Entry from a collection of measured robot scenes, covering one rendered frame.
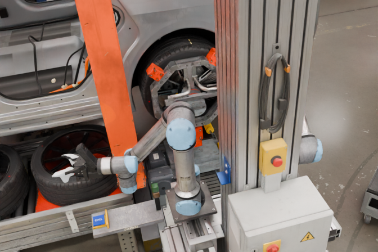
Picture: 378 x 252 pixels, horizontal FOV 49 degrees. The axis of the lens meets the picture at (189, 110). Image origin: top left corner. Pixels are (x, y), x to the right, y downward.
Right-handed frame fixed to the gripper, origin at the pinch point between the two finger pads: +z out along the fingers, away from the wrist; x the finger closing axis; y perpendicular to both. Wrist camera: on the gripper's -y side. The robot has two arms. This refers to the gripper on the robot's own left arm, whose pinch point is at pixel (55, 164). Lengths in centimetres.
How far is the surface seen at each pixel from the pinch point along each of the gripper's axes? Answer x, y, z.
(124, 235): 41, 85, -12
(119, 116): 51, 6, -19
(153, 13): 104, -35, -38
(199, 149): 129, 83, -60
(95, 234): 33, 75, 3
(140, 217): 44, 73, -23
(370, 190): 69, 83, -172
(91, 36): 44, -43, -14
